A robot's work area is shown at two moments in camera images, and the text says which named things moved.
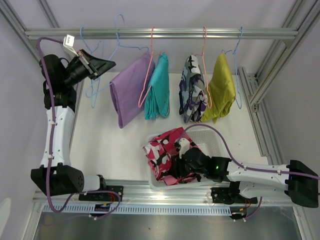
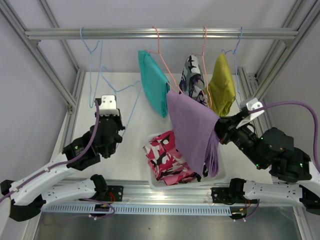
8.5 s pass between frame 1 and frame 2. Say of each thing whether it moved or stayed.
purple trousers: moved
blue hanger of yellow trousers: stayed
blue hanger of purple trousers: moved
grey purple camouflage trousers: stayed
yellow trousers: stayed
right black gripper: moved
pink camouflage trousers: stayed
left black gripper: moved
